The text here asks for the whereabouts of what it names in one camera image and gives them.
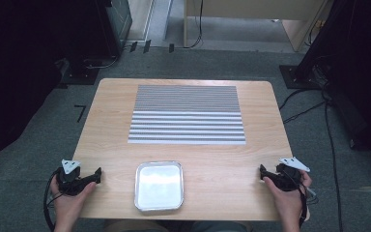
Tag light wooden desk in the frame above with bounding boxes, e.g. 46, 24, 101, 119
183, 0, 330, 53

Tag black stand base plate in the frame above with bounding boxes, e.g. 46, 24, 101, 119
59, 57, 101, 87
278, 64, 324, 90

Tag person's legs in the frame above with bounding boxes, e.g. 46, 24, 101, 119
103, 218, 253, 232

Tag right hand-held gripper cable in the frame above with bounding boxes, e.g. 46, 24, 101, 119
298, 184, 320, 229

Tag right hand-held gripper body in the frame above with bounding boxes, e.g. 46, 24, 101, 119
271, 157, 311, 192

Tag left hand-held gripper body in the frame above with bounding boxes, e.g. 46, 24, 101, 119
55, 159, 94, 196

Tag hand-held gripper cable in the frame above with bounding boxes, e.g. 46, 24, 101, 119
298, 184, 320, 229
43, 169, 62, 232

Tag left hand-held gripper cable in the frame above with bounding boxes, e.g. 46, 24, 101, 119
43, 169, 62, 232

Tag square metal tray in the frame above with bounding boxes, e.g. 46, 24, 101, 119
133, 160, 186, 213

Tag black tape corner mark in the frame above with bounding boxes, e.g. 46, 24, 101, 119
73, 103, 88, 124

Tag person's right hand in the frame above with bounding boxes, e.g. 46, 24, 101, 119
263, 169, 313, 224

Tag person's left hand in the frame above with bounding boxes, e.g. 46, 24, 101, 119
49, 175, 98, 224

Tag long black floor cable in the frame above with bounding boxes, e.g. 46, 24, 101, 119
322, 93, 345, 232

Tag grey striped placemat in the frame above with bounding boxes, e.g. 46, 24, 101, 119
127, 84, 247, 146

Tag black hanging cable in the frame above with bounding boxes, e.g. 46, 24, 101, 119
186, 0, 205, 50

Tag dark curtain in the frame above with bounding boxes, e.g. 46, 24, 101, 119
0, 0, 124, 175
294, 0, 371, 163

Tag dark green cabinet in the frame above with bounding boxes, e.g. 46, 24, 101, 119
104, 0, 133, 51

